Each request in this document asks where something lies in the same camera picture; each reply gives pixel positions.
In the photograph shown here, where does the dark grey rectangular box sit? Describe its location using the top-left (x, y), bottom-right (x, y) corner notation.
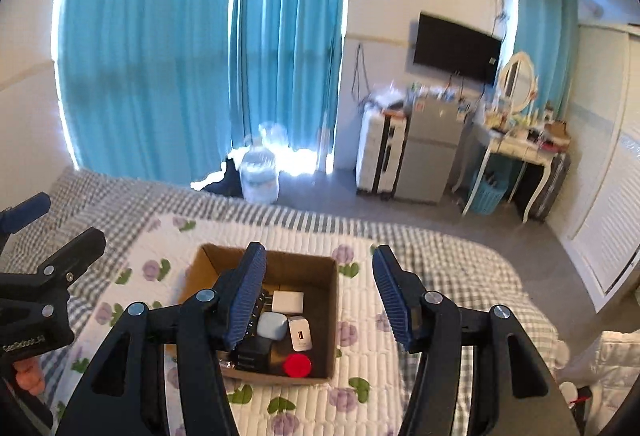
top-left (233, 335), bottom-right (273, 374)

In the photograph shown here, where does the light blue earbud case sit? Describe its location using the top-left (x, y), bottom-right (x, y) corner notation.
top-left (256, 311), bottom-right (288, 342)

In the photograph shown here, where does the white rectangular box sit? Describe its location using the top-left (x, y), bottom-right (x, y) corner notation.
top-left (271, 289), bottom-right (304, 315)

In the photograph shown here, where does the black remote control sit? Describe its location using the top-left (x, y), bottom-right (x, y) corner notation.
top-left (253, 289), bottom-right (273, 317)

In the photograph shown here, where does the person's left hand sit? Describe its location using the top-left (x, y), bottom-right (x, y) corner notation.
top-left (13, 357), bottom-right (46, 396)

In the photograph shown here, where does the floral quilted bedspread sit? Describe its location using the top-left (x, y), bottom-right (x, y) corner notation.
top-left (52, 214), bottom-right (402, 435)

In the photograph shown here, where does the white plastic bag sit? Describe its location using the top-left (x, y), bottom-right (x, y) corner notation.
top-left (556, 331), bottom-right (639, 435)

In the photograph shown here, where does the white rounded gadget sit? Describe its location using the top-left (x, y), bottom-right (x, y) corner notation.
top-left (217, 350), bottom-right (235, 369)

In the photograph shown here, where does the grey checked blanket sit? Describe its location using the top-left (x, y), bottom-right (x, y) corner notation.
top-left (0, 165), bottom-right (572, 436)

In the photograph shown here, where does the red round lid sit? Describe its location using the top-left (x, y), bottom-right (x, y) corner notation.
top-left (282, 352), bottom-right (312, 378)

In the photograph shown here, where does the brown cardboard box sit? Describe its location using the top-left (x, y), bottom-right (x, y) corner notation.
top-left (177, 244), bottom-right (338, 386)

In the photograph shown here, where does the white charger adapter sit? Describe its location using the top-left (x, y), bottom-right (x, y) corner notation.
top-left (288, 315), bottom-right (312, 352)

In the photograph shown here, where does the white louvered wardrobe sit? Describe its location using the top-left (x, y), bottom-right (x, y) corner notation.
top-left (547, 23), bottom-right (639, 311)

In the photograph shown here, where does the teal laundry basket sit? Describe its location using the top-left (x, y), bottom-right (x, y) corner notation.
top-left (470, 173), bottom-right (508, 216)

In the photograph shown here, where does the clear water jug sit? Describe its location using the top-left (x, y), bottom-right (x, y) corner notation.
top-left (239, 122), bottom-right (288, 204)

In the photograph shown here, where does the large blue curtain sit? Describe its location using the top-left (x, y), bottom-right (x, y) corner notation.
top-left (53, 0), bottom-right (344, 185)

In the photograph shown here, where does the white dressing table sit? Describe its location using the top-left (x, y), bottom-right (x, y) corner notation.
top-left (452, 123), bottom-right (559, 223)

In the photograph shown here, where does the silver mini fridge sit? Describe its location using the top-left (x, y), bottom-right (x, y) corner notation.
top-left (394, 96), bottom-right (464, 204)

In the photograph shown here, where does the white suitcase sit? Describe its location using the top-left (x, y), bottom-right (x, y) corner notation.
top-left (356, 107), bottom-right (407, 194)

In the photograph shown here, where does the oval vanity mirror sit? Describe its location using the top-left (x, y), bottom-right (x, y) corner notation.
top-left (498, 51), bottom-right (538, 114)

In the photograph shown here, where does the small blue curtain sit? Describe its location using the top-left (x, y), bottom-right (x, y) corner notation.
top-left (514, 0), bottom-right (578, 117)

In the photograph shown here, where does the black wall television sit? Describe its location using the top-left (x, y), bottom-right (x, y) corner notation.
top-left (413, 13), bottom-right (502, 84)

